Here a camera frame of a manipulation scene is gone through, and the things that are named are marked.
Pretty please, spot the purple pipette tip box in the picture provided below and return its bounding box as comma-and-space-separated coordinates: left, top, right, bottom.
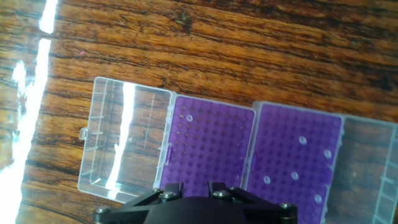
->
76, 76, 257, 205
241, 101, 398, 224

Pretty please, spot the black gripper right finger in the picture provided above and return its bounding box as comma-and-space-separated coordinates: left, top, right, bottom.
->
208, 181, 299, 224

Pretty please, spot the brown wooden board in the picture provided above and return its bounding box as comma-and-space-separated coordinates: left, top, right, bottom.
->
0, 0, 398, 224

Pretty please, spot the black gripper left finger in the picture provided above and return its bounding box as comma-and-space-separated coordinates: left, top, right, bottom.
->
93, 182, 185, 224

